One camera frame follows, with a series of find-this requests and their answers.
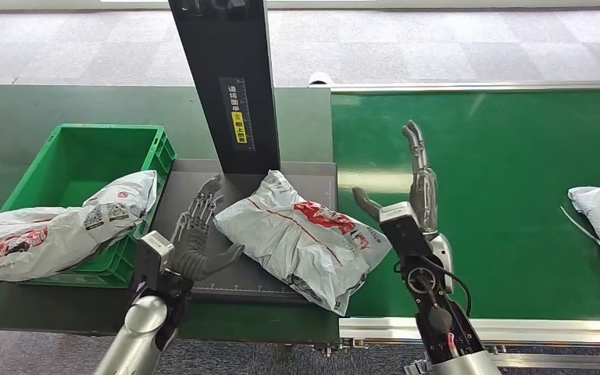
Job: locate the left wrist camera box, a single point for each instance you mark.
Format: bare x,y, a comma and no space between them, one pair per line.
152,253

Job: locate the yellow and black column label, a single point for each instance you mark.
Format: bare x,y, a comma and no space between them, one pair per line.
239,114

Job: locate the aluminium conveyor frame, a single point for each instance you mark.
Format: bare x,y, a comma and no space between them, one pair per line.
372,329

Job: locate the black scanner platform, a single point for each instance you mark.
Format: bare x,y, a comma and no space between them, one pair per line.
238,282

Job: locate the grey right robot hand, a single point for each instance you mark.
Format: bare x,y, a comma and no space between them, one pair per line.
427,202

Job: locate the green conveyor belt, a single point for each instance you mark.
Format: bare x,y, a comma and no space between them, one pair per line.
512,181

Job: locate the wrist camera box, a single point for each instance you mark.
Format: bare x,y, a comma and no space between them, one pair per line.
152,253
401,230

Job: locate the grey mailer bag, QR labels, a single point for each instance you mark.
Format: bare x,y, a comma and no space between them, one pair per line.
46,238

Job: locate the green plastic crate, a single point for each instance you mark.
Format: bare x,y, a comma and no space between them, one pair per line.
88,155

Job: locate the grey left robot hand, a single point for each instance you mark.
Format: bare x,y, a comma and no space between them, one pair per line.
191,253

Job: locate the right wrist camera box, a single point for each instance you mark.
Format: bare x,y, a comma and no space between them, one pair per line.
401,230

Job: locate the black scanner column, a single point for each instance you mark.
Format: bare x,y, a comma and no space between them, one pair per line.
227,46

